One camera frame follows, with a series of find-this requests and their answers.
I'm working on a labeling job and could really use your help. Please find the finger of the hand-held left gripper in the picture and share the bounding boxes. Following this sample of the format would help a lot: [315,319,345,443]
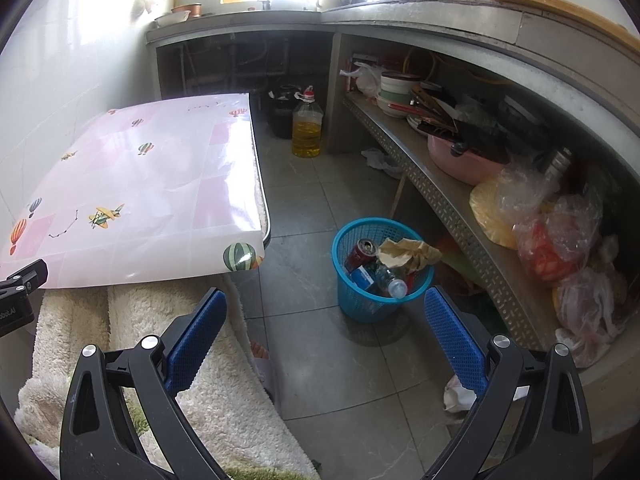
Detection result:
[0,258,49,296]

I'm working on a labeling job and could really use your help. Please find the clear crinkled plastic bag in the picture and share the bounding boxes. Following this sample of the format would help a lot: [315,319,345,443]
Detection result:
[500,165,561,211]

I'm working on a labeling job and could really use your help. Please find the clear plastic bottle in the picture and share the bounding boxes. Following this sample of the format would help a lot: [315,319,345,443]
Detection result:
[372,262,410,298]

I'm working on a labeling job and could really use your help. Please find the white bowl brown rim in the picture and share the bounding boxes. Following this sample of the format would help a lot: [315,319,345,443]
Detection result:
[380,72,422,92]

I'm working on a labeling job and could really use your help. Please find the orange plastic handle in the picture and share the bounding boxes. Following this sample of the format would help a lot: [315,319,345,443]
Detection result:
[402,47,441,83]

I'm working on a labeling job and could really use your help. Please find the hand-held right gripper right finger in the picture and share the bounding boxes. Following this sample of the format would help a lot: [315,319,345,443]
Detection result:
[422,285,593,480]

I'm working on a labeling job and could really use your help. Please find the fluffy white green robe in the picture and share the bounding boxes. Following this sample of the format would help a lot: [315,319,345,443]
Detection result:
[12,275,321,480]

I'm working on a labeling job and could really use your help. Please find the white plastic bag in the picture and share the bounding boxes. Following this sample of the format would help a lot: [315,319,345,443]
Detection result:
[340,61,383,98]

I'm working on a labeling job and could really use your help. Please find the bundle of dark utensils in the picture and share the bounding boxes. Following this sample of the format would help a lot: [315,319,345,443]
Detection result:
[410,82,461,126]

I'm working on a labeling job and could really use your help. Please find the pinkish plastic bag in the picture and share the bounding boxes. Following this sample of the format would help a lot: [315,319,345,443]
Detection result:
[552,265,631,366]

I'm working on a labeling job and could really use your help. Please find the brown paper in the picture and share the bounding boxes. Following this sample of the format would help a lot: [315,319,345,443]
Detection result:
[377,237,443,273]

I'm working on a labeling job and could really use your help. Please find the crumpled white tissue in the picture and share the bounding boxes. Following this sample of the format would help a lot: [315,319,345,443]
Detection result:
[444,374,478,413]

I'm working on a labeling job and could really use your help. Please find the white plate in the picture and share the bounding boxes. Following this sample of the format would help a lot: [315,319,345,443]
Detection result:
[406,112,441,133]

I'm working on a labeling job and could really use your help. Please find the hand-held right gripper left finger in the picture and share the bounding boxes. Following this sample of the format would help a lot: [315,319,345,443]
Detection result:
[59,287,233,480]

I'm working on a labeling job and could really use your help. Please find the glass bottle metal cap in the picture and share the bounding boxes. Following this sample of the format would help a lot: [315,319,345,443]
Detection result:
[545,147,573,181]

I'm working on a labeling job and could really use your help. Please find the cooking oil bottle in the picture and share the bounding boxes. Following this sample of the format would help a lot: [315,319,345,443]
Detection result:
[291,86,326,159]

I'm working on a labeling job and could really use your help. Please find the black pan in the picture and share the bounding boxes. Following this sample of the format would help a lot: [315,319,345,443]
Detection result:
[417,119,511,161]

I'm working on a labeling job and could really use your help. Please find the perforated metal shelf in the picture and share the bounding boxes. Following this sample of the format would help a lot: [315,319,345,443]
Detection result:
[340,92,601,361]

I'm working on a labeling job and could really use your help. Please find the crumpled white floor bag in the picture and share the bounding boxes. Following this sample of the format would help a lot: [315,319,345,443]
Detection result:
[361,147,403,179]

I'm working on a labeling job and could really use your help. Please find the pink slipper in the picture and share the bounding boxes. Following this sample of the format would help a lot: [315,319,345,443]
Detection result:
[250,340,277,401]

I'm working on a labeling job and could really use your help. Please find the pink basin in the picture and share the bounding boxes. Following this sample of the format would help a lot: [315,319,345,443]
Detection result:
[426,132,512,187]

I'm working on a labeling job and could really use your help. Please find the clear bag red contents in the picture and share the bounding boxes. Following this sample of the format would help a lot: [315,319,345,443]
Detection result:
[515,200,603,286]

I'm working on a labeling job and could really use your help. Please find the wooden cutting board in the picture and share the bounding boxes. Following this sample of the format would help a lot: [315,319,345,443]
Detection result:
[480,0,631,33]

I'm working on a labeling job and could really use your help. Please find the dark jug behind oil bottle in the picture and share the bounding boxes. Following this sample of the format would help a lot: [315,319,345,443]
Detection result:
[267,84,306,140]

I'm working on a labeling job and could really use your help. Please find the blue plastic basket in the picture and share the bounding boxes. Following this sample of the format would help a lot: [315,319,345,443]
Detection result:
[332,217,436,323]

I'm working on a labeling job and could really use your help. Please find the grey drain pipe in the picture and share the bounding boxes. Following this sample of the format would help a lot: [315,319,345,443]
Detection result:
[227,35,301,92]

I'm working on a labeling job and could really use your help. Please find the blue packet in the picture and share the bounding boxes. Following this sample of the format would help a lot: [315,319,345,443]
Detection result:
[347,266,376,291]

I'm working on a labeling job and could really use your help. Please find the yellow round bag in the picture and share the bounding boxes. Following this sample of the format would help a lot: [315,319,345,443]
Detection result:
[469,175,526,251]

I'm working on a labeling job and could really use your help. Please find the white basin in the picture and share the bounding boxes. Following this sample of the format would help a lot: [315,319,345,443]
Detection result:
[154,10,192,28]

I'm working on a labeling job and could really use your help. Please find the red soda can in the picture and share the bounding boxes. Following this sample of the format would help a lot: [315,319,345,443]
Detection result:
[344,237,378,273]

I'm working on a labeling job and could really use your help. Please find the grey concrete counter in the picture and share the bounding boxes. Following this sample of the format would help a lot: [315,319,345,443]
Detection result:
[146,0,640,241]

